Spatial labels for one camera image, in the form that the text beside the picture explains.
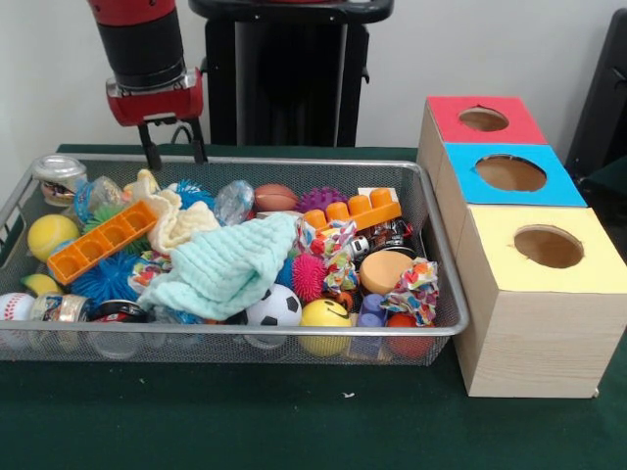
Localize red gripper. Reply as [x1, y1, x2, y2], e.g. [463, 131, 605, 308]
[106, 68, 210, 171]

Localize pale yellow plush duck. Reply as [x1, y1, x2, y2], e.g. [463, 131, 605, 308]
[121, 168, 162, 205]

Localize orange studded toy brick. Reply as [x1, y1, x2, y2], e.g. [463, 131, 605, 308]
[302, 188, 403, 232]

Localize purple spiky ball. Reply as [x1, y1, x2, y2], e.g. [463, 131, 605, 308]
[298, 187, 349, 214]

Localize mint green knitted cloth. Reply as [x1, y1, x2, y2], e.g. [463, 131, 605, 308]
[136, 212, 301, 322]

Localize wooden box with three holes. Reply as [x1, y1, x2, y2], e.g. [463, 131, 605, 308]
[415, 95, 627, 399]

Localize plain yellow ball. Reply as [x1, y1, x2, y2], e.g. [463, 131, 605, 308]
[26, 213, 81, 263]

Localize black chair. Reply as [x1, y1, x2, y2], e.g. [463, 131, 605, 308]
[562, 7, 627, 177]

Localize brown toy football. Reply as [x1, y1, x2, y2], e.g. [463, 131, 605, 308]
[253, 183, 300, 213]

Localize black and white soccer ball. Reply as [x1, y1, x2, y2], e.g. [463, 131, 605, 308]
[244, 283, 304, 328]

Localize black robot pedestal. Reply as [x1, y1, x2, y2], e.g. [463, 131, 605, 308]
[188, 0, 396, 148]

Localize long orange hollow block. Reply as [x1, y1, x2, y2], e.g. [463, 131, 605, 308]
[47, 199, 159, 286]

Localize clear plastic bottle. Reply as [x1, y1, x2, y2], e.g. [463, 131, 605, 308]
[72, 175, 126, 219]

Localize cream cloth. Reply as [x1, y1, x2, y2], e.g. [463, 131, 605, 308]
[146, 188, 221, 256]

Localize yellow smiley ball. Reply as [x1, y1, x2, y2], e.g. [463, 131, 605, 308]
[298, 298, 354, 357]

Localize shallow wire mesh bin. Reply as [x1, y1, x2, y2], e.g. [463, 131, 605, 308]
[0, 152, 470, 367]

